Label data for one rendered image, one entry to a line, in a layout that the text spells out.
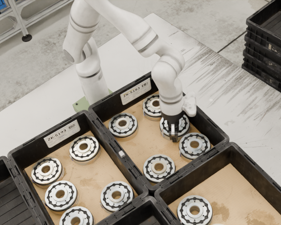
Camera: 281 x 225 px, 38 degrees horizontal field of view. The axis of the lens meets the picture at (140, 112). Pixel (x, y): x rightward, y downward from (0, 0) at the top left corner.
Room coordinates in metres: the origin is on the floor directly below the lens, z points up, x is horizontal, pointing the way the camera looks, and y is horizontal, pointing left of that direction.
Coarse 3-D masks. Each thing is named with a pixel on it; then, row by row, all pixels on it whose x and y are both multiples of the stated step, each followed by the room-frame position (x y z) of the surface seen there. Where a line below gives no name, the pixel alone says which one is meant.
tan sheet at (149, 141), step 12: (132, 108) 0.96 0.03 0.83; (108, 120) 0.92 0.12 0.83; (144, 120) 0.89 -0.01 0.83; (144, 132) 0.84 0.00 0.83; (156, 132) 0.83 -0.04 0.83; (192, 132) 0.80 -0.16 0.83; (120, 144) 0.81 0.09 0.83; (132, 144) 0.80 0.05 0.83; (144, 144) 0.79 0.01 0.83; (156, 144) 0.78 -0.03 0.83; (168, 144) 0.77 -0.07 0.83; (132, 156) 0.75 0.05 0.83; (144, 156) 0.74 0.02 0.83; (168, 156) 0.72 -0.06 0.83
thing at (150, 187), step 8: (136, 80) 1.00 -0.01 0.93; (120, 88) 0.97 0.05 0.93; (112, 96) 0.94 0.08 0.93; (96, 104) 0.92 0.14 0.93; (200, 112) 0.80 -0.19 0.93; (96, 120) 0.85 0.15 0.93; (208, 120) 0.77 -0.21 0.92; (104, 128) 0.81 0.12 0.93; (216, 128) 0.73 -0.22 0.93; (112, 136) 0.78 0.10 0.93; (224, 136) 0.69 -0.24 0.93; (224, 144) 0.67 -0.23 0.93; (128, 160) 0.67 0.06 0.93; (192, 160) 0.63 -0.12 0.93; (200, 160) 0.63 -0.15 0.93; (136, 168) 0.64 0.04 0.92; (184, 168) 0.61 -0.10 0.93; (144, 176) 0.61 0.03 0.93; (168, 176) 0.59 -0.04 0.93; (176, 176) 0.59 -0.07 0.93; (160, 184) 0.57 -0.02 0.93; (152, 192) 0.56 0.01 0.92
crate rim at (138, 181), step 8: (80, 112) 0.90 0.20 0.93; (88, 112) 0.89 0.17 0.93; (64, 120) 0.88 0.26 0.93; (72, 120) 0.88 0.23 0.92; (56, 128) 0.85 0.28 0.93; (96, 128) 0.82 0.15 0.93; (40, 136) 0.83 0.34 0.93; (104, 136) 0.78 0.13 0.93; (24, 144) 0.81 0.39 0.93; (112, 144) 0.74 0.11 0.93; (8, 152) 0.79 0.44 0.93; (16, 152) 0.79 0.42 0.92; (120, 160) 0.68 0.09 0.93; (16, 168) 0.73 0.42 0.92; (128, 168) 0.65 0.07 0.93; (136, 176) 0.61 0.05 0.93; (24, 184) 0.66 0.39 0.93; (144, 184) 0.58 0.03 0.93; (144, 192) 0.56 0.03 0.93; (32, 200) 0.60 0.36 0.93; (136, 200) 0.54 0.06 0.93; (40, 208) 0.57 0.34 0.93; (120, 208) 0.52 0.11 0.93; (40, 216) 0.55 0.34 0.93; (112, 216) 0.51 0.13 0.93; (48, 224) 0.52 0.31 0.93; (96, 224) 0.49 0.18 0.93
